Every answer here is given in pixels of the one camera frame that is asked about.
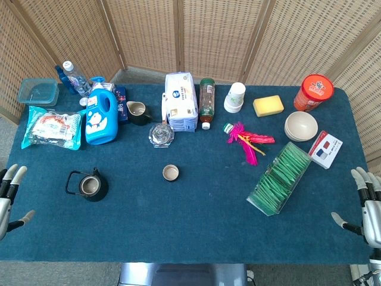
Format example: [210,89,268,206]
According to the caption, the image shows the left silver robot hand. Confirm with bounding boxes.
[0,163,36,241]

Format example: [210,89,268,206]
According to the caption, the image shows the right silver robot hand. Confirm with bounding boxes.
[330,166,381,248]

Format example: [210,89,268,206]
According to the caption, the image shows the black cast iron teapot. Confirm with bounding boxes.
[64,166,110,203]

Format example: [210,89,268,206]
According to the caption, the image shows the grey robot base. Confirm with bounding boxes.
[118,262,248,286]

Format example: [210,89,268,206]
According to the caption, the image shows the green tea packets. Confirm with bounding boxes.
[307,130,344,170]

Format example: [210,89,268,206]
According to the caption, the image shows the teal snack bag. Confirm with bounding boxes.
[20,105,88,151]

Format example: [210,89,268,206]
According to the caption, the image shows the clear box of green teabags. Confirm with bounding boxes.
[246,141,313,217]

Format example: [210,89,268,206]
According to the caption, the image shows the stack of beige bowls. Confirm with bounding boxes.
[283,111,319,142]

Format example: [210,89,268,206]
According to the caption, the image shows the clear plastic food container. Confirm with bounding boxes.
[17,77,60,107]

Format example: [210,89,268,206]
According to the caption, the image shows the blue detergent bottle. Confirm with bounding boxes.
[85,76,119,146]

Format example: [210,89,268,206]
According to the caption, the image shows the orange cylindrical canister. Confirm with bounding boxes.
[293,74,335,113]

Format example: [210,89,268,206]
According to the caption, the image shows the dark blue spray bottle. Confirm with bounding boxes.
[55,65,79,95]

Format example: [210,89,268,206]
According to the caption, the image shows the pink yellow feather shuttlecock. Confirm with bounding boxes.
[223,121,276,167]

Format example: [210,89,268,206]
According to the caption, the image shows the clear water bottle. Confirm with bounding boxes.
[61,60,92,98]

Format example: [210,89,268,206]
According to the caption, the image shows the yellow sponge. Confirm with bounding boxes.
[252,95,285,117]

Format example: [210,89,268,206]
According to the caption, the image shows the dark blue carton box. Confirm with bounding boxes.
[114,85,130,123]

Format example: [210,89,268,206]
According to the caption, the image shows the black ceramic pitcher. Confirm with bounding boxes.
[126,100,154,126]

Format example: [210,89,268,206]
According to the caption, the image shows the small black ceramic cup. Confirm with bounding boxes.
[162,164,180,182]

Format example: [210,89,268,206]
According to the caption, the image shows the packaged steel wool scrubber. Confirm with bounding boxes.
[148,123,175,149]

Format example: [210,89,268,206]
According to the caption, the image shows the stack of paper cups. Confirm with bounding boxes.
[223,82,247,114]

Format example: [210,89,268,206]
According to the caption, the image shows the dark blue table cloth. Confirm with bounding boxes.
[0,83,374,263]

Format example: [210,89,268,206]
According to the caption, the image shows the brown tea drink bottle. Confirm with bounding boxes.
[199,77,217,130]

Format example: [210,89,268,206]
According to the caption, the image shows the white tissue pack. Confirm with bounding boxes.
[161,71,199,133]

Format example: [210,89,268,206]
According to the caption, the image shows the woven rattan folding screen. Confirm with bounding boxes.
[0,0,381,176]

